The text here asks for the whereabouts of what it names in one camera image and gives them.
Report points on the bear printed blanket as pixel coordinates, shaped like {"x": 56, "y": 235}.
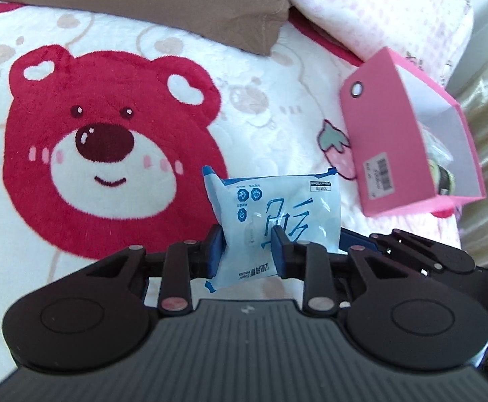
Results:
{"x": 101, "y": 134}

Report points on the blue wet wipes pack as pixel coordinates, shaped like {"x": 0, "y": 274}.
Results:
{"x": 269, "y": 201}

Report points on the pink cardboard box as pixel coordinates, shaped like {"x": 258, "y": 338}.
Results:
{"x": 378, "y": 134}

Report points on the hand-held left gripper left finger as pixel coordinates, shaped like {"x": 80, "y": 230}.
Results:
{"x": 214, "y": 252}

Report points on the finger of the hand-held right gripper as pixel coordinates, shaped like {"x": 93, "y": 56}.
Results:
{"x": 359, "y": 240}
{"x": 428, "y": 253}

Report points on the pink checked cartoon pillow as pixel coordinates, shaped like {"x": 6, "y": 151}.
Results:
{"x": 374, "y": 4}

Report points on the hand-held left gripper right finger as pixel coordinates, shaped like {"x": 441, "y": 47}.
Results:
{"x": 279, "y": 252}

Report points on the green yarn ball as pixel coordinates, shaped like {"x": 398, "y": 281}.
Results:
{"x": 447, "y": 178}

